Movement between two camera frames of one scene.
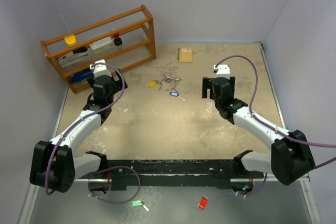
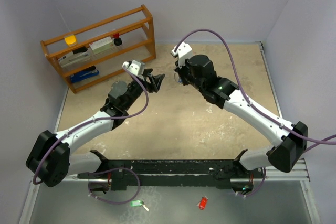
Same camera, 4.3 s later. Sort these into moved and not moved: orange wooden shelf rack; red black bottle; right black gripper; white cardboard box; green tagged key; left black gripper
Moved: right black gripper; left black gripper
Not moved: red black bottle; white cardboard box; orange wooden shelf rack; green tagged key
